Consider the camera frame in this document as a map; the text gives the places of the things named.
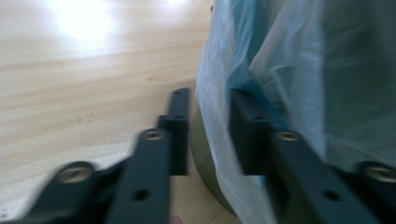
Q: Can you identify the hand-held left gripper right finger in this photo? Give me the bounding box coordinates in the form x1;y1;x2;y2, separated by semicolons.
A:
229;88;382;224

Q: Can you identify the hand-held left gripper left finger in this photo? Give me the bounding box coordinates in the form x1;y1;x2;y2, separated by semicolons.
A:
106;87;191;224

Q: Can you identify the green plastic trash bin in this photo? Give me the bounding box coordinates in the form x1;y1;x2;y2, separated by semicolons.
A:
189;0;396;218

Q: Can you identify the white trash bag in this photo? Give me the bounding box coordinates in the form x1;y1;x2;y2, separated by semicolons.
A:
195;0;396;224

